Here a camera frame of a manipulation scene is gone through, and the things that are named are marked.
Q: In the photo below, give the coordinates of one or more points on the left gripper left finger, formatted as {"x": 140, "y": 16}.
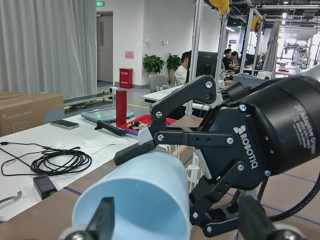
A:
{"x": 102, "y": 224}

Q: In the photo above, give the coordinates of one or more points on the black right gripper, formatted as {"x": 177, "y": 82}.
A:
{"x": 274, "y": 129}

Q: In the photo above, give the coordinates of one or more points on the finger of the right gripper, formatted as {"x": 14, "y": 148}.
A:
{"x": 165, "y": 116}

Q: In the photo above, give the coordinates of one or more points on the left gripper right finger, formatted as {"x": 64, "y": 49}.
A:
{"x": 253, "y": 223}

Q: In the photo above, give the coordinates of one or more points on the light blue plastic cup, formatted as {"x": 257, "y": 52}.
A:
{"x": 151, "y": 198}

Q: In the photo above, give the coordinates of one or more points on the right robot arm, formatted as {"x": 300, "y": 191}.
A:
{"x": 196, "y": 112}

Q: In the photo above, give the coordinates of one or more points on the black power adapter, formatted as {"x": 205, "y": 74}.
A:
{"x": 44, "y": 186}

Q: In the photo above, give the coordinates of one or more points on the red parts tray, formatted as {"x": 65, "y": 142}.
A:
{"x": 133, "y": 126}

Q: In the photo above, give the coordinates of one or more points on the red thermos bottle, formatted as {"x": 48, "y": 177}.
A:
{"x": 121, "y": 107}

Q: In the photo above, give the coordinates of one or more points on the black smartphone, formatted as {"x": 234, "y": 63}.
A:
{"x": 65, "y": 124}

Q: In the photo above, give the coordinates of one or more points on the cardboard box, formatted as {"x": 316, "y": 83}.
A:
{"x": 19, "y": 111}

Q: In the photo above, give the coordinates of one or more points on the white wire cup rack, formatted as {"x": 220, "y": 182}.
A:
{"x": 189, "y": 158}

